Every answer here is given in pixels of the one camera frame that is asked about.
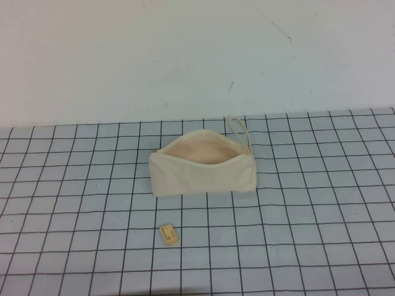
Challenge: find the small cream eraser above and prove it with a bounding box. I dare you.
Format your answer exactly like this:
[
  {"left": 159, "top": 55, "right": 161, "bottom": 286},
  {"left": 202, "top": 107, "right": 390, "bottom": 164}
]
[{"left": 159, "top": 224, "right": 180, "bottom": 248}]

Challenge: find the blue checked tablecloth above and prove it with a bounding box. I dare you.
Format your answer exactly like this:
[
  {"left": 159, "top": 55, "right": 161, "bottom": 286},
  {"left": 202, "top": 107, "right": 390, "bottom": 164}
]
[{"left": 0, "top": 106, "right": 395, "bottom": 296}]

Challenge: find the cream fabric pencil case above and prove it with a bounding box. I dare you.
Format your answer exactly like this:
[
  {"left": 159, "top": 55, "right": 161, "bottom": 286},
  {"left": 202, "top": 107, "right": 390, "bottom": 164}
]
[{"left": 148, "top": 116, "right": 258, "bottom": 197}]

